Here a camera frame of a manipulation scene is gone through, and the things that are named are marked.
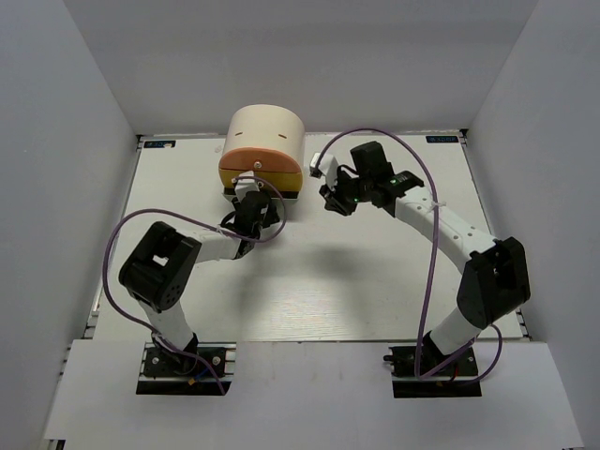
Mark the yellow drawer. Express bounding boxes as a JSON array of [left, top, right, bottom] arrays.
[[218, 169, 304, 193]]

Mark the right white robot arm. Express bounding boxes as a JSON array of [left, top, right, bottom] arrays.
[[309, 142, 531, 374]]

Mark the cream round drawer organizer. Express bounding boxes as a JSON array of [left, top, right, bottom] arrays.
[[221, 104, 306, 173]]

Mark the orange drawer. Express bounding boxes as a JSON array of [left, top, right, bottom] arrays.
[[218, 147, 301, 173]]

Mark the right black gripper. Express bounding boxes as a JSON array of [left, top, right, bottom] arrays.
[[321, 168, 373, 217]]

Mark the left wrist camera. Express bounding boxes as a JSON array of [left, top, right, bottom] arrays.
[[232, 171, 263, 202]]

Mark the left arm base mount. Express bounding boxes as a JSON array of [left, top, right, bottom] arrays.
[[136, 342, 236, 397]]

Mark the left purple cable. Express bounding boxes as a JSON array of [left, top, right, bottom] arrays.
[[102, 176, 288, 395]]

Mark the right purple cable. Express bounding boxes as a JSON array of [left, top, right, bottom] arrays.
[[316, 126, 505, 381]]

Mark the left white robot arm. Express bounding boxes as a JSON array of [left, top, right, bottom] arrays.
[[118, 191, 280, 374]]

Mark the blue label sticker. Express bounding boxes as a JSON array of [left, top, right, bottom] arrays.
[[143, 140, 176, 149], [426, 135, 459, 143]]

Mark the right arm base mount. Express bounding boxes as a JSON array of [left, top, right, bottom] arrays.
[[382, 345, 482, 399]]

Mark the purple cable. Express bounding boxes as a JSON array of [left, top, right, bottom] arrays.
[[102, 176, 288, 395], [316, 126, 505, 381]]

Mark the left blue label sticker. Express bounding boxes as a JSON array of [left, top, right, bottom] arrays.
[[143, 140, 176, 149]]

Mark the right blue label sticker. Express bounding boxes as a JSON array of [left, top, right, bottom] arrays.
[[426, 135, 459, 143]]

